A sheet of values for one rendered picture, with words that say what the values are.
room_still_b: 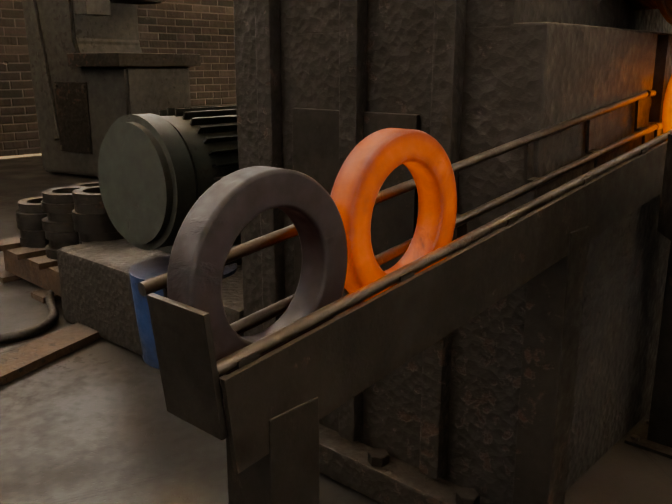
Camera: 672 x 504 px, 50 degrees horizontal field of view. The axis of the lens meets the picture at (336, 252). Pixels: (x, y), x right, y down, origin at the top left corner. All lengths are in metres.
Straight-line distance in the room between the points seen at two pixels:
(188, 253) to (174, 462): 1.09
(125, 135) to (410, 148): 1.43
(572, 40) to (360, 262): 0.63
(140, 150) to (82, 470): 0.85
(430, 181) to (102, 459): 1.10
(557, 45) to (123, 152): 1.30
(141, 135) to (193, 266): 1.47
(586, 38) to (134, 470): 1.18
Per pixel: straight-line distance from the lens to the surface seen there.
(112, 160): 2.15
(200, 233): 0.56
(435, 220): 0.79
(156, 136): 1.99
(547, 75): 1.14
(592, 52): 1.27
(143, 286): 0.61
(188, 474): 1.57
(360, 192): 0.67
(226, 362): 0.57
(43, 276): 2.82
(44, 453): 1.73
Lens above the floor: 0.81
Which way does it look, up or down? 15 degrees down
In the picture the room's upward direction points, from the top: straight up
